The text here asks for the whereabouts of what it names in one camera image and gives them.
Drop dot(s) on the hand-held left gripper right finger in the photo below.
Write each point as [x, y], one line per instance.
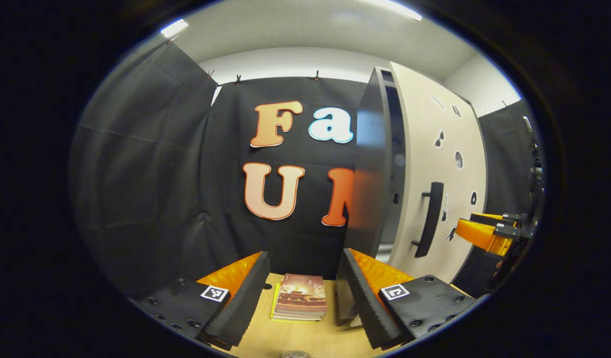
[367, 308]

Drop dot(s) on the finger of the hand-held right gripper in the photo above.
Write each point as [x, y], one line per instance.
[479, 236]
[494, 220]

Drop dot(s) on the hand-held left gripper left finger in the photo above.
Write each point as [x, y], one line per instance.
[246, 298]

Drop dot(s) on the beige cabinet door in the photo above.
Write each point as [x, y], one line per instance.
[415, 149]

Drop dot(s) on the grey cabinet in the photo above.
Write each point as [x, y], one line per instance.
[370, 174]

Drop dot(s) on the stack of books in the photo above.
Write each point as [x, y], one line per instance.
[300, 296]

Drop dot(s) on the black backdrop cloth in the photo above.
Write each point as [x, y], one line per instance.
[146, 174]

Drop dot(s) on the row of cloth clips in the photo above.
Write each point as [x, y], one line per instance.
[238, 79]

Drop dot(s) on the long ceiling light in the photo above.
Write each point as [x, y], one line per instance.
[397, 9]

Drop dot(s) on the small ceiling light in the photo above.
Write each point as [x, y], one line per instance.
[174, 28]

